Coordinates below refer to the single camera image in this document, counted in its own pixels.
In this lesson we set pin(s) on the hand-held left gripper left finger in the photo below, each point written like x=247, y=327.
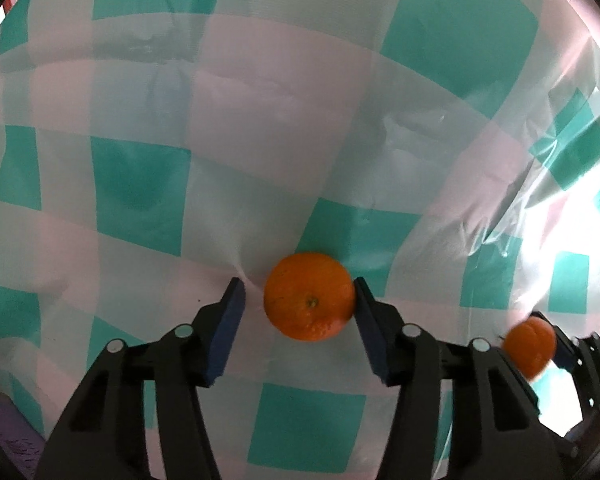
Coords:
x=227, y=330

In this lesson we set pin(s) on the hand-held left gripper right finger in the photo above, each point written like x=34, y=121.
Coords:
x=375, y=335

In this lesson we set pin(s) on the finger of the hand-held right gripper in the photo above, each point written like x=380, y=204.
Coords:
x=562, y=357

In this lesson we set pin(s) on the small orange tangerine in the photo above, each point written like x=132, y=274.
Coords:
x=530, y=345

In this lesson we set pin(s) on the orange with green stem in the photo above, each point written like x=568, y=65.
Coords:
x=305, y=290

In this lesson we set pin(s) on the teal checkered tablecloth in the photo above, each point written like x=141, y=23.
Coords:
x=280, y=135

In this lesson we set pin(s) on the purple mat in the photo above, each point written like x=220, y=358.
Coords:
x=5, y=435

